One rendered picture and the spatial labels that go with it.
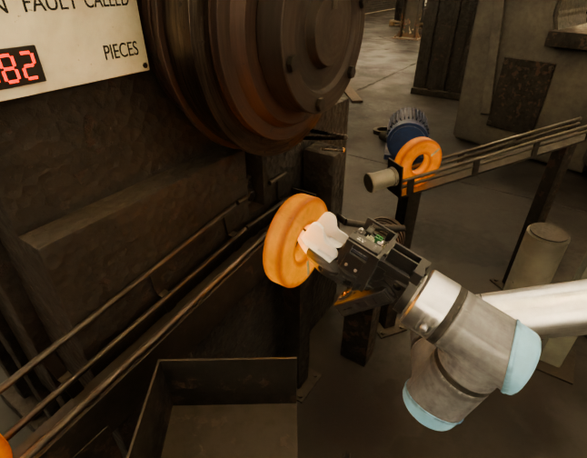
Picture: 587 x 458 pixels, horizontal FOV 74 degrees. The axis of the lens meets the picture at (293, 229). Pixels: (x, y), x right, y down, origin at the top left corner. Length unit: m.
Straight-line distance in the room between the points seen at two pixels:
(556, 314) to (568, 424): 0.92
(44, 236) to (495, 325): 0.63
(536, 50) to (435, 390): 2.93
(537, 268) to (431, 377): 0.89
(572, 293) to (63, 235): 0.78
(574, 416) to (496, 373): 1.09
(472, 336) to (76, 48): 0.66
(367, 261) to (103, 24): 0.50
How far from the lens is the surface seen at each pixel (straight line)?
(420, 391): 0.66
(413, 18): 9.68
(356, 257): 0.55
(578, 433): 1.63
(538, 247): 1.42
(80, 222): 0.69
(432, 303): 0.55
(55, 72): 0.65
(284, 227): 0.58
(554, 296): 0.75
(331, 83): 0.79
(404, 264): 0.57
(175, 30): 0.65
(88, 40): 0.68
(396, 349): 1.60
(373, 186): 1.18
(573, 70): 3.29
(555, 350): 1.71
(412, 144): 1.22
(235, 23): 0.64
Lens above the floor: 1.19
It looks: 33 degrees down
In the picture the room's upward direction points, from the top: straight up
